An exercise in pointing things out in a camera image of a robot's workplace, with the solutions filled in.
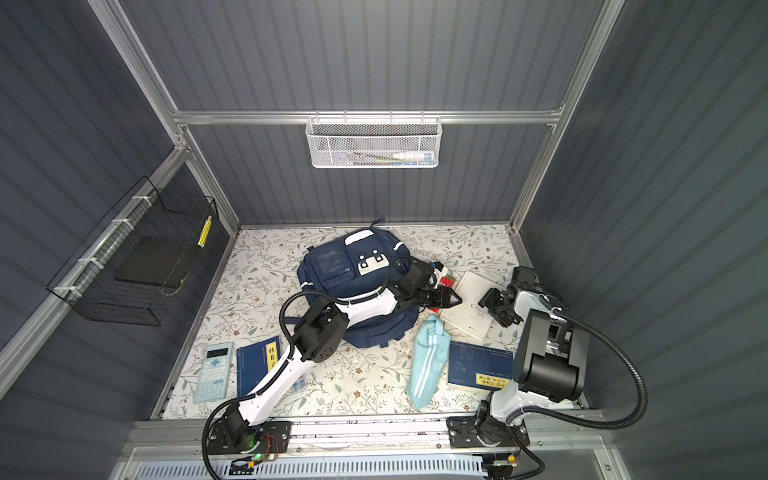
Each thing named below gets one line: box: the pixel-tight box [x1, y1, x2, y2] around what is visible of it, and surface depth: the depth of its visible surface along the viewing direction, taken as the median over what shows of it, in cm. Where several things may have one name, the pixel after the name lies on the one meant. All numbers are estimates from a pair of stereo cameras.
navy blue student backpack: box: [297, 219, 419, 347], surface depth 104 cm
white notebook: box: [440, 271, 507, 341], surface depth 95 cm
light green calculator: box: [193, 341, 234, 404], surface depth 84 cm
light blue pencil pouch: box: [406, 315, 451, 410], surface depth 84 cm
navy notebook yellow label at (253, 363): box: [236, 336, 281, 398], surface depth 87 cm
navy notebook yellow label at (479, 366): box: [448, 340, 514, 391], surface depth 86 cm
